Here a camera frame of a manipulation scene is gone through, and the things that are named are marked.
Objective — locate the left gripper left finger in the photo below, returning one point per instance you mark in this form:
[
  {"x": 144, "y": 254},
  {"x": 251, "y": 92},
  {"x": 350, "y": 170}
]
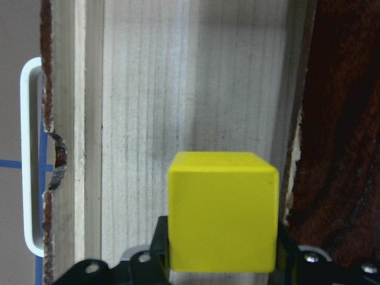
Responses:
[{"x": 159, "y": 252}]

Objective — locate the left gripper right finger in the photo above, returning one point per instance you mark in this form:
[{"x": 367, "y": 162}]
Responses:
[{"x": 287, "y": 256}]

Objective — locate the yellow cube block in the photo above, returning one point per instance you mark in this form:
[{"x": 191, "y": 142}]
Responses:
[{"x": 222, "y": 213}]

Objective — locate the light wooden drawer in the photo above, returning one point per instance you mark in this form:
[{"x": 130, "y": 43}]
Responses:
[{"x": 128, "y": 84}]

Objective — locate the dark wooden drawer cabinet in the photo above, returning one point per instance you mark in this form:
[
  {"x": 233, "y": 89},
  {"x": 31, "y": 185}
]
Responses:
[{"x": 335, "y": 196}]

